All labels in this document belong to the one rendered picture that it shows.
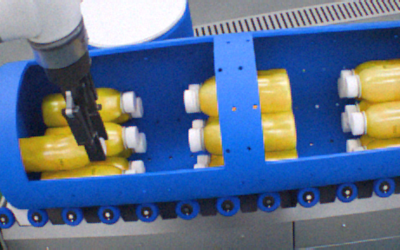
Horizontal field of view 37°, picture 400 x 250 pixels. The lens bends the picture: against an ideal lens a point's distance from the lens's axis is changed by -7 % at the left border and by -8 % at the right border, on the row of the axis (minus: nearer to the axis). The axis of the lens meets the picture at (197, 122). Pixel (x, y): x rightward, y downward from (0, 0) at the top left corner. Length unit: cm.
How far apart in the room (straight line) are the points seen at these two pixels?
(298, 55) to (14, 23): 59
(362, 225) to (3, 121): 70
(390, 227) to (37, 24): 78
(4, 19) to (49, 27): 7
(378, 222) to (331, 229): 10
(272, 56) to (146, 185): 36
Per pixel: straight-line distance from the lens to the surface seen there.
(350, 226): 123
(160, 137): 126
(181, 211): 116
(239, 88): 98
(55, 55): 89
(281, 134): 105
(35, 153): 112
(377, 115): 107
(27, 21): 84
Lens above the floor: 192
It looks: 48 degrees down
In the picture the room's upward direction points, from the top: 12 degrees counter-clockwise
